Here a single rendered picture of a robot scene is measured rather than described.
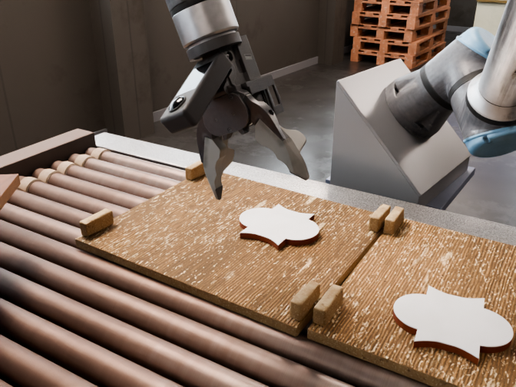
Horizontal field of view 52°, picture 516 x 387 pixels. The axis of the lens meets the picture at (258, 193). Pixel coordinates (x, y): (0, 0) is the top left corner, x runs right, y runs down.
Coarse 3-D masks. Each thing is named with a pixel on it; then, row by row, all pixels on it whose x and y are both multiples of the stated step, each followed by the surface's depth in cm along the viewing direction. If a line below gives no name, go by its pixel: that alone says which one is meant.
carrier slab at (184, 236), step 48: (192, 192) 102; (240, 192) 102; (288, 192) 102; (96, 240) 86; (144, 240) 86; (192, 240) 86; (240, 240) 86; (336, 240) 86; (192, 288) 75; (240, 288) 74; (288, 288) 74
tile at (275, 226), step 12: (240, 216) 91; (252, 216) 91; (264, 216) 91; (276, 216) 91; (288, 216) 91; (300, 216) 91; (312, 216) 92; (252, 228) 88; (264, 228) 88; (276, 228) 88; (288, 228) 88; (300, 228) 88; (312, 228) 88; (264, 240) 86; (276, 240) 84; (288, 240) 85; (300, 240) 84; (312, 240) 85
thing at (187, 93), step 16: (208, 64) 65; (224, 64) 65; (192, 80) 64; (208, 80) 63; (176, 96) 64; (192, 96) 61; (208, 96) 62; (176, 112) 60; (192, 112) 60; (176, 128) 62
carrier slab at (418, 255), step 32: (416, 224) 91; (384, 256) 82; (416, 256) 82; (448, 256) 82; (480, 256) 82; (512, 256) 82; (352, 288) 74; (384, 288) 74; (416, 288) 74; (448, 288) 74; (480, 288) 74; (512, 288) 74; (352, 320) 68; (384, 320) 68; (512, 320) 68; (352, 352) 64; (384, 352) 63; (416, 352) 63; (448, 352) 63; (480, 352) 63; (512, 352) 63; (448, 384) 59; (480, 384) 58; (512, 384) 58
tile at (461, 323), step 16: (432, 288) 73; (400, 304) 69; (416, 304) 69; (432, 304) 69; (448, 304) 69; (464, 304) 69; (480, 304) 69; (400, 320) 67; (416, 320) 66; (432, 320) 66; (448, 320) 66; (464, 320) 66; (480, 320) 66; (496, 320) 66; (416, 336) 64; (432, 336) 64; (448, 336) 64; (464, 336) 64; (480, 336) 64; (496, 336) 64; (512, 336) 64; (464, 352) 62; (496, 352) 63
